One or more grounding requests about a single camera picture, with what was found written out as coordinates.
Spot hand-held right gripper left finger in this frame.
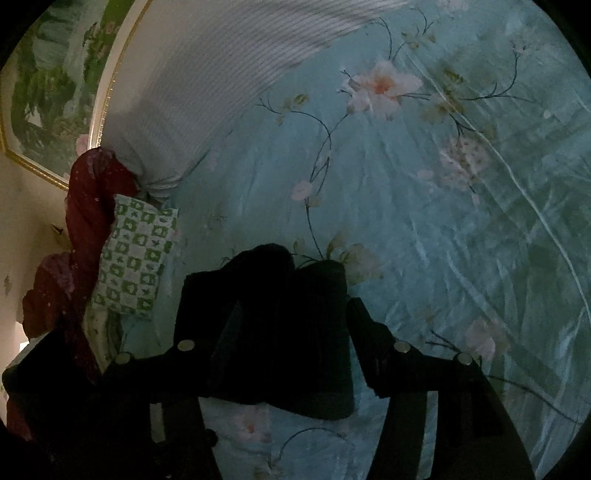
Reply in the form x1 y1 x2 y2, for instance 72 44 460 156
102 298 254 480

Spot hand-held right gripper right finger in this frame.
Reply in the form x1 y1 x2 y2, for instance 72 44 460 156
347 296 537 480

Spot black pants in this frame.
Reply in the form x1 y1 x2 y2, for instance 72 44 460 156
174 244 357 422

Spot green checked pillow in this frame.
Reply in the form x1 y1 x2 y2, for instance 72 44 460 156
90 194 181 322

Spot dark red cloth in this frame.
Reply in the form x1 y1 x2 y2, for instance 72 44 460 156
7 148 140 440

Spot white striped blanket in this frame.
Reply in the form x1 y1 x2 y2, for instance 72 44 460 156
99 0 416 205

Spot gold framed landscape picture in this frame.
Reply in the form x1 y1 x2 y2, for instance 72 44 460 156
0 0 154 193

